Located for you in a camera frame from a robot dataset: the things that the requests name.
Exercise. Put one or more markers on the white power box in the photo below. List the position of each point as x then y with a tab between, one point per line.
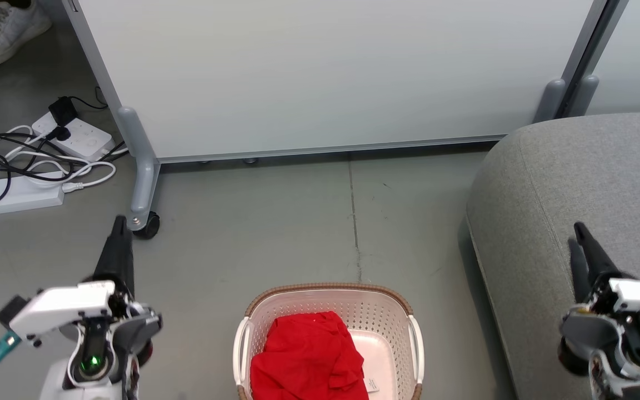
20	197

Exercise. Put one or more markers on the white sneaker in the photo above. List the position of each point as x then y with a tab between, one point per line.
9	30

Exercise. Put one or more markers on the white power strip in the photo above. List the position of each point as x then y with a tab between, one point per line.
84	139

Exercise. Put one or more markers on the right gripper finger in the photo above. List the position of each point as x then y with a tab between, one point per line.
578	272
595	255

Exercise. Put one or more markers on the grey fabric sofa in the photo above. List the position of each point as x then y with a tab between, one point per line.
564	183

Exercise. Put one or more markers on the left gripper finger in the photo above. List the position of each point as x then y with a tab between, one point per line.
117	261

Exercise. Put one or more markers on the red cloth garment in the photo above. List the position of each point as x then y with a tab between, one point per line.
309	355

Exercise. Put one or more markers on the black caster wheel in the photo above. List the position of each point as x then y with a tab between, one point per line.
150	226

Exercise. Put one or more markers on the black plug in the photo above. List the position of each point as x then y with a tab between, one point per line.
58	134

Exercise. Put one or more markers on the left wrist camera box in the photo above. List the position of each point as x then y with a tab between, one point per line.
11	312

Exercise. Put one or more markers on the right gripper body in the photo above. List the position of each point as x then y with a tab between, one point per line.
625	316

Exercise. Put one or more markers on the white partition panel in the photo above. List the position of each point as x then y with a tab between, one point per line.
325	72
636	55

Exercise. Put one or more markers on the black power adapter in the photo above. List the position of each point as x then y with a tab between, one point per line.
63	111

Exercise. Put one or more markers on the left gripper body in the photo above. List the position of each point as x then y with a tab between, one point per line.
70	303

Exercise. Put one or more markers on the white plastic laundry basket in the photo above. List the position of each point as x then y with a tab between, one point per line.
375	316

